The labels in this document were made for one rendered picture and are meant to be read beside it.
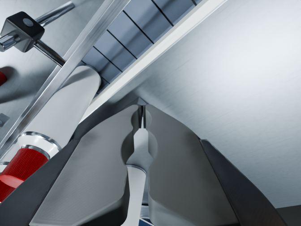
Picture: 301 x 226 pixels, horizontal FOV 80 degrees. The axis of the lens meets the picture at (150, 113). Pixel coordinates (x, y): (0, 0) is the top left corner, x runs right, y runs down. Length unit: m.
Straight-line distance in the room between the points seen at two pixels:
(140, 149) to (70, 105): 0.26
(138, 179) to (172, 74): 0.31
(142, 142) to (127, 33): 0.26
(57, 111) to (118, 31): 0.15
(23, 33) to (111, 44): 0.12
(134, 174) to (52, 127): 0.34
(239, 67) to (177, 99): 0.14
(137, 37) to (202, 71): 0.15
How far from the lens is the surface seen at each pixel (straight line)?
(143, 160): 0.53
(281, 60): 0.41
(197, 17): 0.25
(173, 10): 0.28
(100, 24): 0.21
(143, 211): 0.86
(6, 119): 0.56
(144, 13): 0.28
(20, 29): 0.26
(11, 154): 0.35
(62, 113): 0.26
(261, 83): 0.42
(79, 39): 0.33
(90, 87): 0.31
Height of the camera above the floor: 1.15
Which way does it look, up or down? 46 degrees down
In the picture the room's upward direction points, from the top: 170 degrees counter-clockwise
